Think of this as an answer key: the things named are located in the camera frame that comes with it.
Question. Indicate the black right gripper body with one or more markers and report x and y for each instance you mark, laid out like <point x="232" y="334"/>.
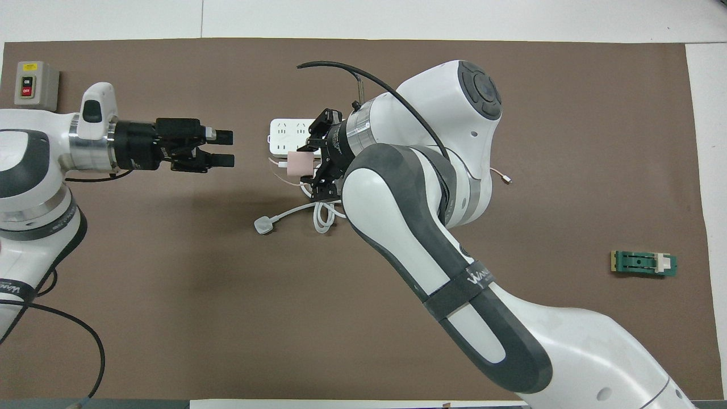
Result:
<point x="338" y="147"/>

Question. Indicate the grey on-off switch box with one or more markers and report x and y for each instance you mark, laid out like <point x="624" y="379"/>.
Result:
<point x="42" y="85"/>

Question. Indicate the pink charger adapter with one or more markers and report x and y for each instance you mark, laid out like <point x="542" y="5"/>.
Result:
<point x="300" y="163"/>

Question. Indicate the white power strip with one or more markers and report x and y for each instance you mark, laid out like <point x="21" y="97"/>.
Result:
<point x="284" y="136"/>

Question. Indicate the brown table mat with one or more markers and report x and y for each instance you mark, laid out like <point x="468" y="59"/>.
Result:
<point x="227" y="312"/>

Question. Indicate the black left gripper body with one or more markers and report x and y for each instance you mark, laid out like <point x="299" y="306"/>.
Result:
<point x="136" y="145"/>

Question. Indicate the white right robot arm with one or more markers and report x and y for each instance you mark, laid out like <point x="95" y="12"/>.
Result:
<point x="454" y="113"/>

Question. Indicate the green knife switch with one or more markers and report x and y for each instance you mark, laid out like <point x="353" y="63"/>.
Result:
<point x="636" y="263"/>

